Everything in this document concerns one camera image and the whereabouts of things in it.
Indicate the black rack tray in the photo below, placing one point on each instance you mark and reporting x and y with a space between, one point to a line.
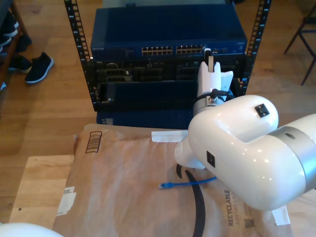
148 96

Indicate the black sneaker white sole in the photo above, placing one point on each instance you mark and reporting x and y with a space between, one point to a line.
21 63
39 67

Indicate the black rack server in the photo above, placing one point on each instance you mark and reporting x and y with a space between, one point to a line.
153 64

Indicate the blue network switch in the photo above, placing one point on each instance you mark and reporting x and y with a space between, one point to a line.
168 27

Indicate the grey flat panel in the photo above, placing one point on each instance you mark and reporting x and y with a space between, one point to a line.
172 3

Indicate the brown paper mailer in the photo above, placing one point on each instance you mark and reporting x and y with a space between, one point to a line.
118 187

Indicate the dark blue base unit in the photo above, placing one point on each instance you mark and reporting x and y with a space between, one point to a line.
148 118

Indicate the navy sneaker white sole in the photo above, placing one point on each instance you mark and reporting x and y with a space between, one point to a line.
4 40
10 26

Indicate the black rack frame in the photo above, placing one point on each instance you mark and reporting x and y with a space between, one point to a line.
79 37

